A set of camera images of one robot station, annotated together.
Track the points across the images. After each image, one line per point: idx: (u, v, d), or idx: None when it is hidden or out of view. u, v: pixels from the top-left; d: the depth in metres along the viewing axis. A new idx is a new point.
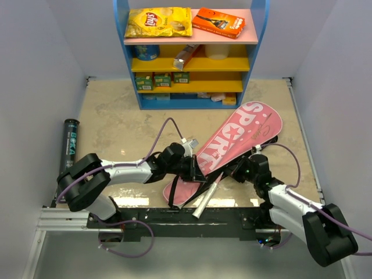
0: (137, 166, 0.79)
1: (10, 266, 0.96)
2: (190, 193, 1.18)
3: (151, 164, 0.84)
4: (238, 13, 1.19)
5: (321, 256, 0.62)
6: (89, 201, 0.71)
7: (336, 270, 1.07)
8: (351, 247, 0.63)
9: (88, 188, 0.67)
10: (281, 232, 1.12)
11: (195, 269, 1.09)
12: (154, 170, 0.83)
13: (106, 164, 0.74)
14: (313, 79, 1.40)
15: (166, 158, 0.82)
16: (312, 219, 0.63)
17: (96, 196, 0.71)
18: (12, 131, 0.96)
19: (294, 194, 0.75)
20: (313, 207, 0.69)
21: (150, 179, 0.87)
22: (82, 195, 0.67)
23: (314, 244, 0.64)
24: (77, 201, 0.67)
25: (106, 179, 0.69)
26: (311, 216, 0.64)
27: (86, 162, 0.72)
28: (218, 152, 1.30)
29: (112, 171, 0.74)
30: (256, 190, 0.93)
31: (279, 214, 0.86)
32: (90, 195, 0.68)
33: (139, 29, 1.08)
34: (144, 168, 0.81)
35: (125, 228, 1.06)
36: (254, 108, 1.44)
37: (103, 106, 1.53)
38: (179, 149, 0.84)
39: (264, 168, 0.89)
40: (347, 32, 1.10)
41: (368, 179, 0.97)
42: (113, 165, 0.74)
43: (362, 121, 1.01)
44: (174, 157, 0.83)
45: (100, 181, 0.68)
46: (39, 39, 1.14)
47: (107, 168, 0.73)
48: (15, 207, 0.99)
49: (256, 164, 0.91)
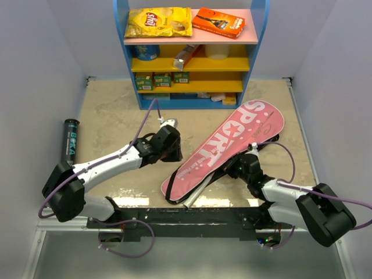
0: (120, 156, 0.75)
1: (10, 266, 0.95)
2: (187, 188, 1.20)
3: (142, 145, 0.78)
4: (238, 13, 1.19)
5: (322, 237, 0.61)
6: (77, 208, 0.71)
7: (335, 270, 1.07)
8: (350, 221, 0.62)
9: (65, 201, 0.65)
10: (281, 232, 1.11)
11: (195, 269, 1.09)
12: (145, 153, 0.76)
13: (79, 168, 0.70)
14: (313, 79, 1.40)
15: (161, 138, 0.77)
16: (305, 202, 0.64)
17: (81, 203, 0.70)
18: (12, 131, 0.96)
19: (283, 183, 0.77)
20: (303, 191, 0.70)
21: (145, 161, 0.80)
22: (64, 207, 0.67)
23: (313, 226, 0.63)
24: (62, 213, 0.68)
25: (80, 189, 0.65)
26: (304, 198, 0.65)
27: (59, 172, 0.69)
28: (217, 149, 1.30)
29: (88, 175, 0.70)
30: (250, 189, 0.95)
31: (279, 210, 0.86)
32: (72, 204, 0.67)
33: (139, 29, 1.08)
34: (130, 156, 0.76)
35: (125, 228, 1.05)
36: (255, 107, 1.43)
37: (104, 106, 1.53)
38: (174, 129, 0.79)
39: (255, 167, 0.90)
40: (347, 32, 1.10)
41: (368, 179, 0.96)
42: (87, 168, 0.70)
43: (362, 121, 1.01)
44: (171, 138, 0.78)
45: (73, 193, 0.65)
46: (38, 39, 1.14)
47: (81, 173, 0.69)
48: (15, 207, 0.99)
49: (248, 165, 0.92)
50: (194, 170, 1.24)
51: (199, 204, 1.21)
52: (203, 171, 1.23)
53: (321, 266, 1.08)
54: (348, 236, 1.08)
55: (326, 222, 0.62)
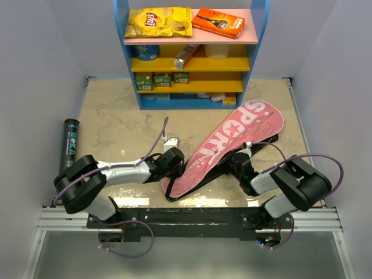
0: (135, 167, 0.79)
1: (10, 266, 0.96)
2: (188, 186, 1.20)
3: (150, 163, 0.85)
4: (238, 13, 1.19)
5: (300, 200, 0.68)
6: (86, 204, 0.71)
7: (336, 270, 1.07)
8: (321, 182, 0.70)
9: (83, 190, 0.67)
10: (281, 232, 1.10)
11: (195, 269, 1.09)
12: (152, 170, 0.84)
13: (102, 165, 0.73)
14: (313, 78, 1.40)
15: (167, 159, 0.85)
16: (278, 172, 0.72)
17: (93, 199, 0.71)
18: (12, 131, 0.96)
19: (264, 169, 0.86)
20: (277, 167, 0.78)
21: (150, 178, 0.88)
22: (79, 198, 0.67)
23: (290, 193, 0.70)
24: (74, 204, 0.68)
25: (102, 181, 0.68)
26: (277, 170, 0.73)
27: (82, 164, 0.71)
28: (218, 147, 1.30)
29: (109, 173, 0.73)
30: (243, 188, 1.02)
31: (272, 202, 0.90)
32: (87, 197, 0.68)
33: (139, 29, 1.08)
34: (142, 168, 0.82)
35: (125, 228, 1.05)
36: (256, 107, 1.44)
37: (104, 106, 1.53)
38: (179, 152, 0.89)
39: (246, 167, 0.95)
40: (347, 32, 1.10)
41: (368, 180, 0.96)
42: (110, 167, 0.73)
43: (362, 122, 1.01)
44: (175, 160, 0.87)
45: (95, 184, 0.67)
46: (38, 39, 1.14)
47: (104, 170, 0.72)
48: (15, 207, 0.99)
49: (239, 165, 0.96)
50: (195, 167, 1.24)
51: (198, 204, 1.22)
52: (203, 169, 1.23)
53: (321, 266, 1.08)
54: (348, 236, 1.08)
55: (299, 185, 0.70)
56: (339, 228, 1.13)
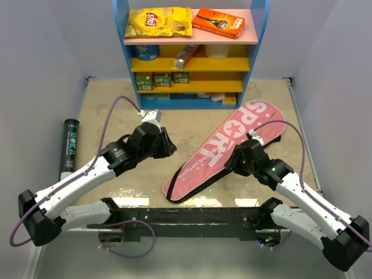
0: (86, 172, 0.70)
1: (10, 266, 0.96)
2: (188, 188, 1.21)
3: (118, 151, 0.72)
4: (238, 13, 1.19)
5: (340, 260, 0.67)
6: (52, 233, 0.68)
7: (336, 270, 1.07)
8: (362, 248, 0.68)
9: (34, 232, 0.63)
10: (280, 232, 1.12)
11: (195, 269, 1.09)
12: (124, 158, 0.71)
13: (40, 197, 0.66)
14: (313, 78, 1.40)
15: (137, 140, 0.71)
16: (343, 240, 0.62)
17: (53, 229, 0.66)
18: (12, 131, 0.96)
19: (317, 200, 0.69)
20: (342, 222, 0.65)
21: (120, 168, 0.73)
22: (38, 236, 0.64)
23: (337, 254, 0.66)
24: (39, 240, 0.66)
25: (42, 218, 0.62)
26: (342, 236, 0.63)
27: (21, 203, 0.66)
28: (218, 148, 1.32)
29: (52, 201, 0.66)
30: (257, 178, 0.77)
31: (284, 218, 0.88)
32: (43, 232, 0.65)
33: (139, 29, 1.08)
34: (97, 170, 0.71)
35: (125, 228, 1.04)
36: (257, 108, 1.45)
37: (104, 106, 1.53)
38: (150, 128, 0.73)
39: (256, 151, 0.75)
40: (347, 32, 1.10)
41: (368, 180, 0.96)
42: (47, 196, 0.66)
43: (362, 122, 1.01)
44: (148, 139, 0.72)
45: (36, 225, 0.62)
46: (39, 38, 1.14)
47: (43, 202, 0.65)
48: (15, 207, 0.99)
49: (248, 150, 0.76)
50: (194, 171, 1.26)
51: (198, 204, 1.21)
52: (204, 171, 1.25)
53: (321, 266, 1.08)
54: None
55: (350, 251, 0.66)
56: None
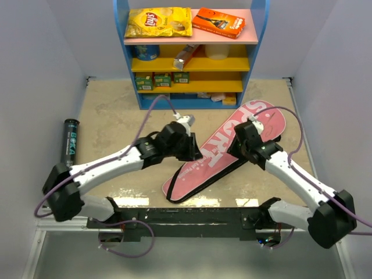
0: (120, 158, 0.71)
1: (10, 266, 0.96)
2: (188, 188, 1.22)
3: (146, 146, 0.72)
4: (238, 13, 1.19)
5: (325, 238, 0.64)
6: (73, 210, 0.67)
7: (336, 270, 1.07)
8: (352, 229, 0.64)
9: (61, 203, 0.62)
10: (281, 232, 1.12)
11: (195, 269, 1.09)
12: (150, 154, 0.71)
13: (76, 171, 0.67)
14: (313, 78, 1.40)
15: (165, 138, 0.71)
16: (324, 211, 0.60)
17: (77, 204, 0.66)
18: (12, 131, 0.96)
19: (301, 174, 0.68)
20: (324, 195, 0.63)
21: (147, 163, 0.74)
22: (61, 209, 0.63)
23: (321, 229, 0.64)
24: (60, 214, 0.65)
25: (75, 191, 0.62)
26: (324, 207, 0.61)
27: (54, 174, 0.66)
28: (218, 148, 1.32)
29: (85, 177, 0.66)
30: (249, 158, 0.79)
31: (280, 210, 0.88)
32: (70, 207, 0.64)
33: (139, 29, 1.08)
34: (130, 158, 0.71)
35: (125, 227, 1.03)
36: (257, 108, 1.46)
37: (104, 106, 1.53)
38: (179, 127, 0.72)
39: (249, 132, 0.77)
40: (347, 32, 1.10)
41: (368, 180, 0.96)
42: (84, 170, 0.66)
43: (362, 122, 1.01)
44: (176, 138, 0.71)
45: (68, 196, 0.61)
46: (39, 38, 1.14)
47: (77, 176, 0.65)
48: (15, 207, 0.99)
49: (241, 130, 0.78)
50: (194, 171, 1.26)
51: (198, 204, 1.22)
52: (204, 171, 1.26)
53: (321, 265, 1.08)
54: (348, 236, 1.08)
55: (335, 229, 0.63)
56: None
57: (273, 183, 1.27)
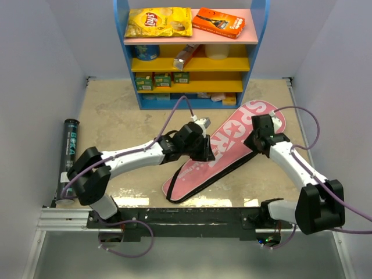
0: (145, 150, 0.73)
1: (10, 266, 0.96)
2: (188, 188, 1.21)
3: (165, 143, 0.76)
4: (238, 13, 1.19)
5: (306, 222, 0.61)
6: (97, 195, 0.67)
7: (336, 270, 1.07)
8: (337, 222, 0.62)
9: (90, 185, 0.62)
10: (281, 232, 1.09)
11: (195, 269, 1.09)
12: (168, 151, 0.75)
13: (107, 156, 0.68)
14: (313, 78, 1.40)
15: (183, 136, 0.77)
16: (310, 192, 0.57)
17: (103, 190, 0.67)
18: (12, 132, 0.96)
19: (299, 159, 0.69)
20: (314, 179, 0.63)
21: (165, 159, 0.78)
22: (88, 192, 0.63)
23: (304, 213, 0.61)
24: (85, 196, 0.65)
25: (107, 174, 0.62)
26: (311, 189, 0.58)
27: (86, 157, 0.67)
28: (218, 148, 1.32)
29: (114, 163, 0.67)
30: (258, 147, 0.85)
31: (278, 205, 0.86)
32: (97, 190, 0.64)
33: (139, 29, 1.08)
34: (153, 151, 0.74)
35: (125, 228, 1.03)
36: (257, 108, 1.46)
37: (104, 106, 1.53)
38: (196, 127, 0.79)
39: (263, 121, 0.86)
40: (348, 32, 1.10)
41: (368, 181, 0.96)
42: (114, 156, 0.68)
43: (362, 122, 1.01)
44: (193, 136, 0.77)
45: (100, 178, 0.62)
46: (39, 39, 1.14)
47: (108, 160, 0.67)
48: (16, 207, 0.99)
49: (257, 119, 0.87)
50: (194, 171, 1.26)
51: (198, 204, 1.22)
52: (204, 172, 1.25)
53: (321, 265, 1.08)
54: (348, 236, 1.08)
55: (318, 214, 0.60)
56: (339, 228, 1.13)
57: (273, 183, 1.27)
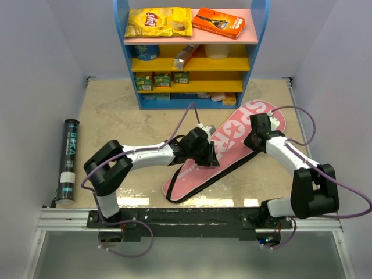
0: (159, 149, 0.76)
1: (10, 266, 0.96)
2: (188, 189, 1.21)
3: (174, 146, 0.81)
4: (238, 13, 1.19)
5: (301, 205, 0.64)
6: (114, 186, 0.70)
7: (336, 270, 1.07)
8: (333, 206, 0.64)
9: (110, 174, 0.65)
10: (281, 232, 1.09)
11: (195, 269, 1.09)
12: (176, 152, 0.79)
13: (127, 149, 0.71)
14: (313, 78, 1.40)
15: (190, 140, 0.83)
16: (302, 174, 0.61)
17: (121, 182, 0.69)
18: (12, 132, 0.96)
19: (292, 149, 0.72)
20: (307, 164, 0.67)
21: (174, 161, 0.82)
22: (107, 181, 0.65)
23: (299, 196, 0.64)
24: (103, 186, 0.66)
25: (128, 164, 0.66)
26: (303, 172, 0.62)
27: (108, 149, 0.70)
28: (218, 148, 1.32)
29: (134, 156, 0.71)
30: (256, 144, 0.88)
31: (277, 201, 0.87)
32: (115, 181, 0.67)
33: (139, 29, 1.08)
34: (166, 151, 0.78)
35: (125, 228, 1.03)
36: (257, 108, 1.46)
37: (104, 106, 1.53)
38: (201, 133, 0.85)
39: (260, 119, 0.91)
40: (348, 32, 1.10)
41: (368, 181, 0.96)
42: (135, 150, 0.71)
43: (362, 122, 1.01)
44: (199, 140, 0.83)
45: (122, 168, 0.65)
46: (39, 39, 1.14)
47: (129, 154, 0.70)
48: (16, 207, 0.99)
49: (254, 118, 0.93)
50: (194, 171, 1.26)
51: (199, 204, 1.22)
52: (204, 172, 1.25)
53: (320, 265, 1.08)
54: (348, 236, 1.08)
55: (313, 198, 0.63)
56: (339, 228, 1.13)
57: (273, 183, 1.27)
